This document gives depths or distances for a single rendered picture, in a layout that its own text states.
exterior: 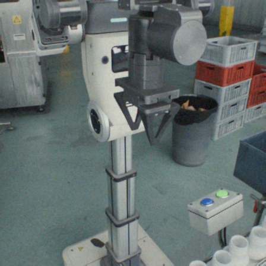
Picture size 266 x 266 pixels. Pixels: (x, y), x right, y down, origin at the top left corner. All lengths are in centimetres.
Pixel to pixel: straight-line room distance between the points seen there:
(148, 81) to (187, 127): 222
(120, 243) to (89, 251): 40
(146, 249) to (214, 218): 103
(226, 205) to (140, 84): 47
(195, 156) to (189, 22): 250
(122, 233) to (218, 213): 67
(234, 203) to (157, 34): 57
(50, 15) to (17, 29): 323
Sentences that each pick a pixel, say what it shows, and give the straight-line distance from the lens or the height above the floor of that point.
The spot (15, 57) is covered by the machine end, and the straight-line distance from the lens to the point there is 404.
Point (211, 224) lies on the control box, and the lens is 78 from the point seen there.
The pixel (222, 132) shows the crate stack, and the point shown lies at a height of 6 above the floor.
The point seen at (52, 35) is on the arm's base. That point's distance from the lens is 87.
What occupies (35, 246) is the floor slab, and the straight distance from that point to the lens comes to 222.
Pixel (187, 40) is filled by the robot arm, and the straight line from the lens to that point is 37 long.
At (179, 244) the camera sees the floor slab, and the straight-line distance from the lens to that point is 215.
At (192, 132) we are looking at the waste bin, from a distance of 266.
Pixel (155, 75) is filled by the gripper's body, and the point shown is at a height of 151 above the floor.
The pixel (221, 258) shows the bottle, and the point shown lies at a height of 114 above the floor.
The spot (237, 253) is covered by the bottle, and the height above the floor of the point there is 115.
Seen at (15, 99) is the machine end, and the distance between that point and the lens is 420.
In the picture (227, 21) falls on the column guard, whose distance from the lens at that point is 1089.
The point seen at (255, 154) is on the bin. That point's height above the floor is 92.
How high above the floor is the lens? 163
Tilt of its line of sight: 28 degrees down
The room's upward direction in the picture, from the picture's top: straight up
